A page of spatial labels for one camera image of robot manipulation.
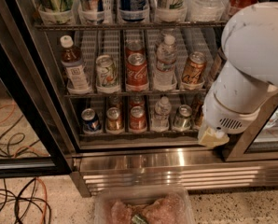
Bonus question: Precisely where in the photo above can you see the clear water bottle middle shelf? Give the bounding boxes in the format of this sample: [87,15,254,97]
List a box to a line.
[155,35,177,86]

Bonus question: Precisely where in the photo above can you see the gold can shelf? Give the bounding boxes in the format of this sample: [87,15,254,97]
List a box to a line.
[108,96,122,109]
[106,107,124,131]

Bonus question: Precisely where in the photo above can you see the middle wire shelf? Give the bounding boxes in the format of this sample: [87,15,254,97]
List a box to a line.
[64,89,207,99]

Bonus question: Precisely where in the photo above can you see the blue can bottom shelf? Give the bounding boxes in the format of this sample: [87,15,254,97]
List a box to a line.
[81,108,101,133]

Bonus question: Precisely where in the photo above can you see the stainless steel fridge base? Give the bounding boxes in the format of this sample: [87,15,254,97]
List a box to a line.
[70,147,278,197]

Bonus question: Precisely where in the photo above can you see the left brown tea bottle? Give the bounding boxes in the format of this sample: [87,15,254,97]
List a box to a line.
[60,35,90,91]

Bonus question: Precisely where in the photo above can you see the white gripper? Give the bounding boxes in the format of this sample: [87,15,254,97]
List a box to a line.
[198,91,260,147]

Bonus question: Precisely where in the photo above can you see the black and orange floor cables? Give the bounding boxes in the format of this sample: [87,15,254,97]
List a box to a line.
[0,176,52,224]

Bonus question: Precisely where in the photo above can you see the left glass fridge door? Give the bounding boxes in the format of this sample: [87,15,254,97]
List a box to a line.
[0,0,74,178]

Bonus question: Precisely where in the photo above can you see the red can bottom shelf behind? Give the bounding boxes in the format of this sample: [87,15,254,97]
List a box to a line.
[129,95,145,108]

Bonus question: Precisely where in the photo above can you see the large water bottle top shelf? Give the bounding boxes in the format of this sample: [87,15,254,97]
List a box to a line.
[189,0,225,22]

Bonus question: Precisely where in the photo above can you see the top wire shelf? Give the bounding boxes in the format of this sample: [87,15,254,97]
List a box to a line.
[35,21,227,32]

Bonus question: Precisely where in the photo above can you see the red cola can front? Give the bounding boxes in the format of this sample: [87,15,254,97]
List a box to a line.
[127,53,147,86]

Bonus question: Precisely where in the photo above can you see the right glass fridge door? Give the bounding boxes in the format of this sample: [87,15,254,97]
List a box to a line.
[221,93,278,162]

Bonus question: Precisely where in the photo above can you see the orange can bottom shelf front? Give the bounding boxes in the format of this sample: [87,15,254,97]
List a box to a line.
[194,107,203,129]

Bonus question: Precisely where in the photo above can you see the white green soda can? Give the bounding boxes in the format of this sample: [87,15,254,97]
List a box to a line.
[96,54,118,88]

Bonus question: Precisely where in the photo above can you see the gold can bottom shelf behind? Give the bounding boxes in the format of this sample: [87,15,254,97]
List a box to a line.
[108,96,122,109]

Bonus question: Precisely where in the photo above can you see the red can bottom shelf front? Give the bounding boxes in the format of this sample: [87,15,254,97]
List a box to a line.
[130,105,146,131]

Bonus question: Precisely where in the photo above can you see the right brown tea bottle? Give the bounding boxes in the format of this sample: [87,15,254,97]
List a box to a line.
[207,48,227,85]

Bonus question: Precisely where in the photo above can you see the red cola can behind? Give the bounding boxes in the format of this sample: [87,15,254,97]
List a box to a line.
[125,40,145,57]

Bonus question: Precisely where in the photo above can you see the orange can bottom shelf behind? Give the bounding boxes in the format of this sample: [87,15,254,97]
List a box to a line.
[191,93,206,115]

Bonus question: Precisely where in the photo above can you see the brown tea bottle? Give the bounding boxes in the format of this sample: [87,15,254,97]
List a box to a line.
[207,48,227,85]
[60,35,90,91]

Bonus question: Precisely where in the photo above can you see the glass fridge door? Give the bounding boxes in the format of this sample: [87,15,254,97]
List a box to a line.
[221,93,278,162]
[0,0,74,178]

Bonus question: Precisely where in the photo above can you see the orange soda can middle shelf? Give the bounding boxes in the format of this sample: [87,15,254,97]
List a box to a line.
[182,51,207,84]

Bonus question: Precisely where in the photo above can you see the gold can bottom shelf front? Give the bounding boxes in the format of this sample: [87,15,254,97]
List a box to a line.
[106,107,124,131]

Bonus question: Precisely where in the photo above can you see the green silver can bottom shelf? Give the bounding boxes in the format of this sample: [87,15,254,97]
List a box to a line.
[173,105,192,130]

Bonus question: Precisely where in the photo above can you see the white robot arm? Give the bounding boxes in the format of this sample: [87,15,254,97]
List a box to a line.
[198,2,278,147]

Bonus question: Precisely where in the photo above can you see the wire shelf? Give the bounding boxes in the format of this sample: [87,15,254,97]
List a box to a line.
[35,21,227,32]
[64,89,207,99]

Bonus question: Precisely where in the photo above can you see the clear plastic food container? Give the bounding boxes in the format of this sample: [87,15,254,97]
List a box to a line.
[94,185,195,224]

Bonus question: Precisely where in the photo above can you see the small water bottle bottom shelf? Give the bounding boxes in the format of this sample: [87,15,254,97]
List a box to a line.
[152,96,172,132]

